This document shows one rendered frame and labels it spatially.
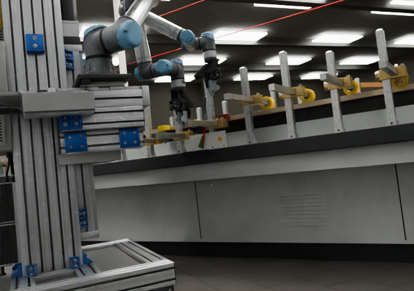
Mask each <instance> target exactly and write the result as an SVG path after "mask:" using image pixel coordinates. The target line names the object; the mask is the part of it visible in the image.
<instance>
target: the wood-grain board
mask: <svg viewBox="0 0 414 291"><path fill-rule="evenodd" d="M412 90H414V83H413V84H408V85H406V87H404V88H400V89H398V88H394V87H392V91H393V94H394V93H398V92H405V91H412ZM383 95H384V91H383V89H378V90H374V91H367V92H361V93H357V94H350V95H346V96H340V102H347V101H351V100H358V99H365V98H369V97H376V96H383ZM329 104H332V103H331V98H329V99H322V100H316V101H312V102H305V103H301V104H294V105H293V106H294V110H299V109H306V108H311V107H318V106H322V105H329ZM282 112H286V110H285V106H284V107H277V108H273V109H266V110H260V111H256V112H253V117H259V116H263V115H270V114H275V113H282ZM230 117H231V119H230V120H227V121H234V120H241V119H245V114H244V113H243V114H238V115H232V116H230ZM169 128H170V130H169V131H175V126H170V127H169ZM152 131H153V133H162V132H159V131H158V129H153V130H152ZM167 132H168V131H167Z"/></svg>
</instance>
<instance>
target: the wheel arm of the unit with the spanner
mask: <svg viewBox="0 0 414 291"><path fill-rule="evenodd" d="M187 126H208V127H215V126H218V123H217V121H204V120H189V122H188V125H187Z"/></svg>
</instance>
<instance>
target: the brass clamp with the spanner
mask: <svg viewBox="0 0 414 291"><path fill-rule="evenodd" d="M212 121H217V123H218V126H215V127H207V128H206V130H209V129H219V128H226V127H227V119H218V120H212Z"/></svg>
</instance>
